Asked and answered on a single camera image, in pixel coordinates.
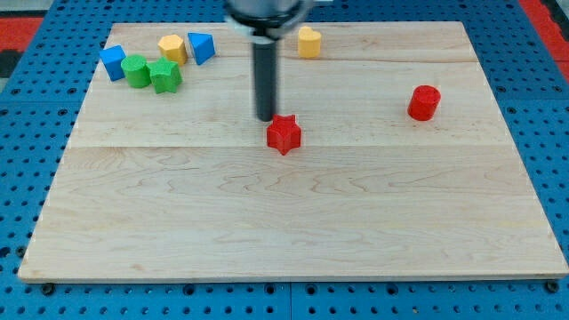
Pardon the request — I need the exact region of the wooden board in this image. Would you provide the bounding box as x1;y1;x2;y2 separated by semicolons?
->
18;21;568;284

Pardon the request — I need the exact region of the green star block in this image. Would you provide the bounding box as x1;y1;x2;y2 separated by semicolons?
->
147;57;182;94

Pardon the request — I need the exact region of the blue cube block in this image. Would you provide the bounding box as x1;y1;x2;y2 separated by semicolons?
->
100;45;126;81

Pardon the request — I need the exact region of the red cylinder block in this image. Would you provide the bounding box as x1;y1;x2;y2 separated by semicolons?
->
407;84;441;121

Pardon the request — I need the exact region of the yellow hexagon block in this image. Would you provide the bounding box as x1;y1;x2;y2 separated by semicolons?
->
157;35;188;66

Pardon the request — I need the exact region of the blue triangle block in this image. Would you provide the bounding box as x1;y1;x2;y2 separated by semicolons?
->
188;32;215;65

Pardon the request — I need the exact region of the yellow heart block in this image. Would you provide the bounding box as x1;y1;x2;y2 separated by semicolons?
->
297;26;322;59

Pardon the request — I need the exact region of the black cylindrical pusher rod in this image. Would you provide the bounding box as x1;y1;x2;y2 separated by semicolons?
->
252;42;277;122

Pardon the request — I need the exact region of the green cylinder block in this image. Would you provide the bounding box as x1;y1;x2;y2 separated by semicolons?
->
120;54;151;88

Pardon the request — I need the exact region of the red star block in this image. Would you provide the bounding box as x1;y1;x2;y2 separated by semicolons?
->
266;115;302;156

